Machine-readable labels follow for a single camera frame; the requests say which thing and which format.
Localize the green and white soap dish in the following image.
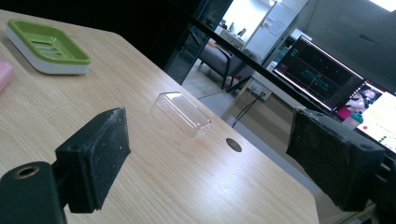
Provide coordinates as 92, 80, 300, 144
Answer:
5, 18, 92, 76

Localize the pink soap bar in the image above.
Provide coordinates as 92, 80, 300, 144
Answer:
0, 60, 15, 93

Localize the teal capped bottle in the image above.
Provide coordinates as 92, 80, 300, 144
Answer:
342, 111, 364, 131

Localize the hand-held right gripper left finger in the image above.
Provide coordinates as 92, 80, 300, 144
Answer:
54, 106, 132, 215

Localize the clear plastic container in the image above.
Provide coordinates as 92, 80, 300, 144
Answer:
151, 91, 212, 139

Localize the dark computer monitor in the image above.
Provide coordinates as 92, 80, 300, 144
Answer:
273, 35, 365, 112

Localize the white power strip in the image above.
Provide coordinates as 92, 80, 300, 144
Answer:
248, 79, 273, 102

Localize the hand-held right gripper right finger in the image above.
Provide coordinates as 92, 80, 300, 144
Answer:
285, 106, 387, 213

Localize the bright computer monitor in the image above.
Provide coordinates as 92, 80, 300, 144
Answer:
335, 80, 396, 155

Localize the black metal frame bar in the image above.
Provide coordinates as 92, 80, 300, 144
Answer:
174, 6, 340, 115

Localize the grey armchair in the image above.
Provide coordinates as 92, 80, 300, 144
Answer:
197, 40, 263, 91

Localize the black cable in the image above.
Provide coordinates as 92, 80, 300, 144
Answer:
232, 91, 266, 129

